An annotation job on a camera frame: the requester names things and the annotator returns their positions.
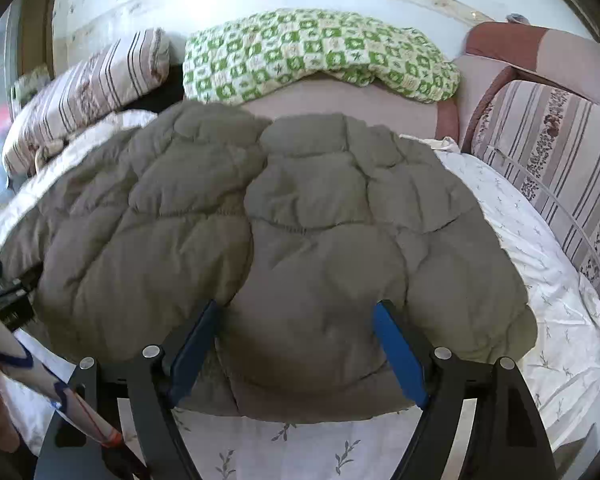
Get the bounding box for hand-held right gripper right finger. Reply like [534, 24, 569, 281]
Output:
[372, 300, 556, 480]

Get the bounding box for white printed tube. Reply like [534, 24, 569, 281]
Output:
[0, 300, 123, 448]

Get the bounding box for white leaf-print quilt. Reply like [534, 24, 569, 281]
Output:
[0, 110, 600, 480]

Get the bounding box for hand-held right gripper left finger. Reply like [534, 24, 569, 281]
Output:
[34, 299, 221, 480]

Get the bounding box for striped floral cushion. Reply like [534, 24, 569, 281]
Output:
[2, 28, 172, 176]
[470, 80, 600, 321]

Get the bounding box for olive puffer jacket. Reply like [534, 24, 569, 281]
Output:
[0, 101, 538, 418]

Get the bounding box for green white checkered pillow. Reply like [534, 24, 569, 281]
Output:
[182, 8, 461, 106]

